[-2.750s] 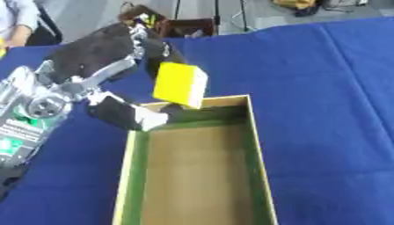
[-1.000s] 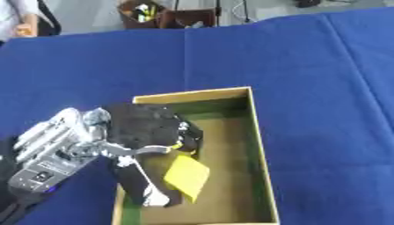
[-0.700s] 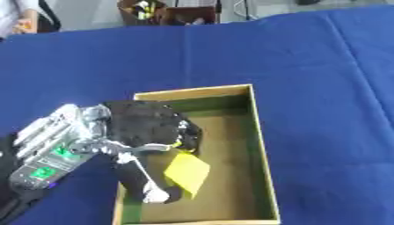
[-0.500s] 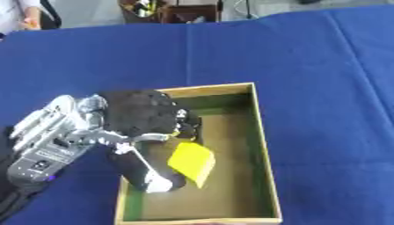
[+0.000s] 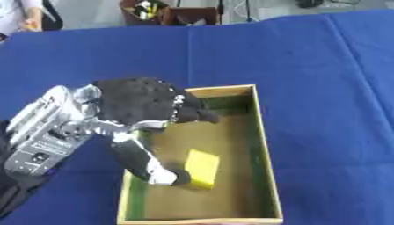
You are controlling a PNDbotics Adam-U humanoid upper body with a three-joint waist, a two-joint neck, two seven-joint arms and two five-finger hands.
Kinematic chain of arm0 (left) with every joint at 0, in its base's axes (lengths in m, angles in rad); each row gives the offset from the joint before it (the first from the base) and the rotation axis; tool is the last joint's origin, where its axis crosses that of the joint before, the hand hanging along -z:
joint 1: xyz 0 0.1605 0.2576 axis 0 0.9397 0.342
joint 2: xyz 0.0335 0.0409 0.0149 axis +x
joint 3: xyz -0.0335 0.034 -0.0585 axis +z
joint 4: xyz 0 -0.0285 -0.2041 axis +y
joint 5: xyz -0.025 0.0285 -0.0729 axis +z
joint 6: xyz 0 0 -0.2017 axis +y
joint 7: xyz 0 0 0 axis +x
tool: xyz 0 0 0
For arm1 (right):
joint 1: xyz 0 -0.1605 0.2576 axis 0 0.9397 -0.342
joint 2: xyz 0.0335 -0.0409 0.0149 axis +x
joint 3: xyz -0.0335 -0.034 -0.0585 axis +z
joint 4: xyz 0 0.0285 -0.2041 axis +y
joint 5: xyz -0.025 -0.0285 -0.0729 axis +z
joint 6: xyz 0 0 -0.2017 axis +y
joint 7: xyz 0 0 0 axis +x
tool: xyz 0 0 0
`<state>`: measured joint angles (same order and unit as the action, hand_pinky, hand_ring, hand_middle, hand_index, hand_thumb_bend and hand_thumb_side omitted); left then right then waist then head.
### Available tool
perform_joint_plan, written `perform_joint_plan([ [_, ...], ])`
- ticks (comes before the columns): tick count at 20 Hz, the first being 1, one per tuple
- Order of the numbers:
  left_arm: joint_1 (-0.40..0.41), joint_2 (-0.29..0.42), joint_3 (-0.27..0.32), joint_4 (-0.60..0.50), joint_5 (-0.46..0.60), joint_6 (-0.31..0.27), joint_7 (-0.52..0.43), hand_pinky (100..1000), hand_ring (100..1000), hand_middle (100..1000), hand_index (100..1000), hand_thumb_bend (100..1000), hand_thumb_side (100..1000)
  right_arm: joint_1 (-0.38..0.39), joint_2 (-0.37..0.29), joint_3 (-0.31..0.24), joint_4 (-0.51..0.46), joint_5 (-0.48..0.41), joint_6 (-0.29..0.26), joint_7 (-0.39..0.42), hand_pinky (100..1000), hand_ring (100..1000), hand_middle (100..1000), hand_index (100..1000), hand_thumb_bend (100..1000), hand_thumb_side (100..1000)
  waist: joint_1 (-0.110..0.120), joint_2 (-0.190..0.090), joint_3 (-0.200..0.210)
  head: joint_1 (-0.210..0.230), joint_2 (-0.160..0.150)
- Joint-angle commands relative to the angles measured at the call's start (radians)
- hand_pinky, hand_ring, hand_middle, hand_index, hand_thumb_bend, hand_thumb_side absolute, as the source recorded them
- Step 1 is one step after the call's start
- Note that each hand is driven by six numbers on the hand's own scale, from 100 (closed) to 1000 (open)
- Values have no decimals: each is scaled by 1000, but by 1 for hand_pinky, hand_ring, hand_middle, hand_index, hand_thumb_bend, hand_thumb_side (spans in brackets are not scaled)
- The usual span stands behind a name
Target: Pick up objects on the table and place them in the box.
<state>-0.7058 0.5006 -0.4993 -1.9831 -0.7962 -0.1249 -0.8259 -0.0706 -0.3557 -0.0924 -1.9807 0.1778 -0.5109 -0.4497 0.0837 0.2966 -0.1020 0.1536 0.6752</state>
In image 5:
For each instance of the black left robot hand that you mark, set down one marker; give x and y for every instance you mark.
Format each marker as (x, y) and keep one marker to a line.
(136, 101)

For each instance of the person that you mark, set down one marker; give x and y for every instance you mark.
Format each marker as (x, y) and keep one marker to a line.
(18, 14)

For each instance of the black tripod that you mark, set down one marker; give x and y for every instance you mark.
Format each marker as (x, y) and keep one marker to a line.
(248, 10)

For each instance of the brown bag with items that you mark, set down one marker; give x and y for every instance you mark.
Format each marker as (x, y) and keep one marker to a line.
(141, 10)

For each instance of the tan cardboard box green inside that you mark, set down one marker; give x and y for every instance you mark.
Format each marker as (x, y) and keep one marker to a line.
(231, 187)

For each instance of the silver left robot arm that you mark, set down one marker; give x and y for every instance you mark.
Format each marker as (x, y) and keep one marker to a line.
(46, 129)

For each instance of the yellow rectangular block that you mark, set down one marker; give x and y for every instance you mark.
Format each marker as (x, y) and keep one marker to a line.
(202, 168)

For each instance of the brown chair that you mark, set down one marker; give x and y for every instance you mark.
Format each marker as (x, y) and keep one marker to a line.
(191, 15)

